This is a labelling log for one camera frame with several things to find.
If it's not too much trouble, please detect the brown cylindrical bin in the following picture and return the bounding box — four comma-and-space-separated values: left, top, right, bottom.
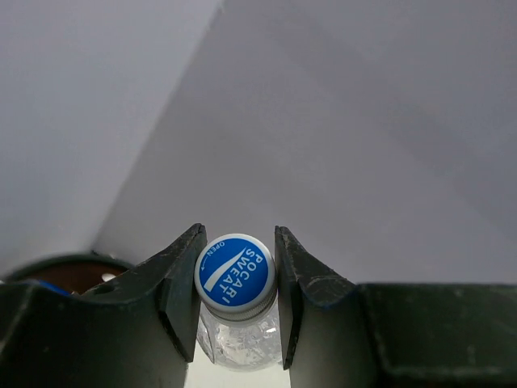
1, 252, 134, 294

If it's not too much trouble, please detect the blue label clear bottle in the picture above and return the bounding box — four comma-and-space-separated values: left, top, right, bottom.
23, 279, 73, 296

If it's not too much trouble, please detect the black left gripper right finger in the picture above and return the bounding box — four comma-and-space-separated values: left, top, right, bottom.
275, 226, 516, 387

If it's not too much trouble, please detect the clear bottle blue-white cap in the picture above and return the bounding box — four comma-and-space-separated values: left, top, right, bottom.
194, 234, 282, 372

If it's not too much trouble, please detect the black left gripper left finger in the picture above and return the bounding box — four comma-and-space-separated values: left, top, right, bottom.
1, 223, 207, 387

